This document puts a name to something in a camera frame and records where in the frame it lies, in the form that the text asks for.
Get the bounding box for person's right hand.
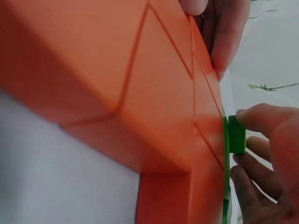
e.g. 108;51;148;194
230;103;299;224

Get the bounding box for person's left hand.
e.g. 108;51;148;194
178;0;251;82

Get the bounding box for green rectangular block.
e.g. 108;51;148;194
228;115;247;154

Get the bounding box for orange paper piece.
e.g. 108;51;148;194
0;0;225;224

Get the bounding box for green curved strip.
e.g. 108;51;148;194
221;106;232;224

